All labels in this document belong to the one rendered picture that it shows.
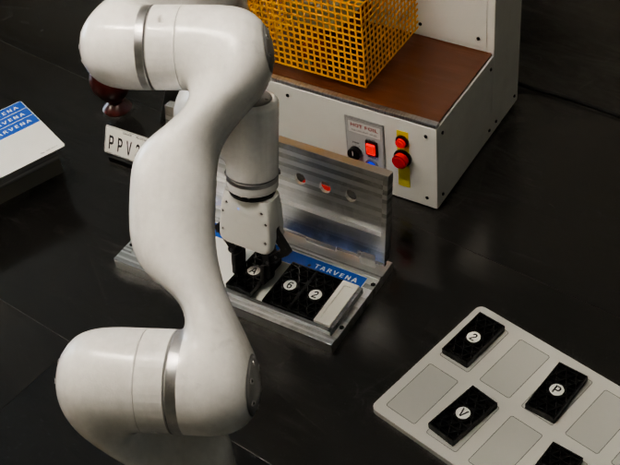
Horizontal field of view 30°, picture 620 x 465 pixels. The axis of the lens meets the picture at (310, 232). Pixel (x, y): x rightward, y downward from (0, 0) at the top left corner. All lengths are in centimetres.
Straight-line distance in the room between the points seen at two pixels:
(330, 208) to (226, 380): 71
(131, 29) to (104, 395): 41
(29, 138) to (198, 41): 93
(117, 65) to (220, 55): 12
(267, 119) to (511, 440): 60
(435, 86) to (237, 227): 43
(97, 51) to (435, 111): 77
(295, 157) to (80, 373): 73
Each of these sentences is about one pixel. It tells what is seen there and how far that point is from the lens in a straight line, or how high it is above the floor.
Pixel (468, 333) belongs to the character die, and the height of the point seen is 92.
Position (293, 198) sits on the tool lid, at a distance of 197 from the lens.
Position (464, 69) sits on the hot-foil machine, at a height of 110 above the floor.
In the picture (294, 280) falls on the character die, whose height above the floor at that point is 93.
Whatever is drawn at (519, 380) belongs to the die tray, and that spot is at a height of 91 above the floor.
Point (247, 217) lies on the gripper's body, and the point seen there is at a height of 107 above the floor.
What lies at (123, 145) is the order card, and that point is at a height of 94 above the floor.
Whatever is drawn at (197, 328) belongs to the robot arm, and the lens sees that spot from 129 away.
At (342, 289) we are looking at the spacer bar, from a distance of 191.
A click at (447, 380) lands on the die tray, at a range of 180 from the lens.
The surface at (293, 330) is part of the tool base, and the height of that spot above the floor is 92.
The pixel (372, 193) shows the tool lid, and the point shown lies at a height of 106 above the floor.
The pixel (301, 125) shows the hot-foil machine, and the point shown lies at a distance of 211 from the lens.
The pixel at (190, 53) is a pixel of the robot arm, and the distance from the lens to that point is 133.
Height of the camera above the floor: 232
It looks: 44 degrees down
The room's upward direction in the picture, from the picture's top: 7 degrees counter-clockwise
